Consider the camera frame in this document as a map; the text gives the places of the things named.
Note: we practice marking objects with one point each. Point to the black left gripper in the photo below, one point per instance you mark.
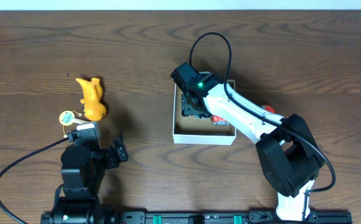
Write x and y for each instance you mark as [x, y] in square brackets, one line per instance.
[118, 152]

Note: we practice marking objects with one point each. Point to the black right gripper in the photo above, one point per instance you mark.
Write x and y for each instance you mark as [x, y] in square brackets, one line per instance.
[188, 94]

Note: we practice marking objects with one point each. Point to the grey yellow dump truck toy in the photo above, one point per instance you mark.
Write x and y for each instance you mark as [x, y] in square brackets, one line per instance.
[187, 109]

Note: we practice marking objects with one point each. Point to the red fire truck toy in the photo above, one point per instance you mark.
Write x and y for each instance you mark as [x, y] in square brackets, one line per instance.
[218, 120]

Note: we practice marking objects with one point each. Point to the red ball toy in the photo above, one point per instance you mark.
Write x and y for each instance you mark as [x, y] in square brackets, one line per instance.
[268, 109]

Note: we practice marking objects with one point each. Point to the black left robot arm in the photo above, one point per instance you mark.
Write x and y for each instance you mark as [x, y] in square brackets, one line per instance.
[84, 164]

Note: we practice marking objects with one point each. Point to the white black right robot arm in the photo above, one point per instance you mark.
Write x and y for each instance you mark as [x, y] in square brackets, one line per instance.
[289, 156]

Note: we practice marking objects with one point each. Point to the white cardboard box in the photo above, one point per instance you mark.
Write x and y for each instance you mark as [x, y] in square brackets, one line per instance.
[195, 130]

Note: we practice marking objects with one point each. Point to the orange rubber animal toy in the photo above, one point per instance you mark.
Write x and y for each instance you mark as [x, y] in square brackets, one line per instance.
[93, 109]

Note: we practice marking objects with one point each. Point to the yellow round rattle toy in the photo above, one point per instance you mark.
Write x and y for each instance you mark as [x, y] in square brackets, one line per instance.
[68, 118]

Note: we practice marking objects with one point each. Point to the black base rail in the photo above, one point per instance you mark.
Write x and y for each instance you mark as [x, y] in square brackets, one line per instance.
[252, 217]

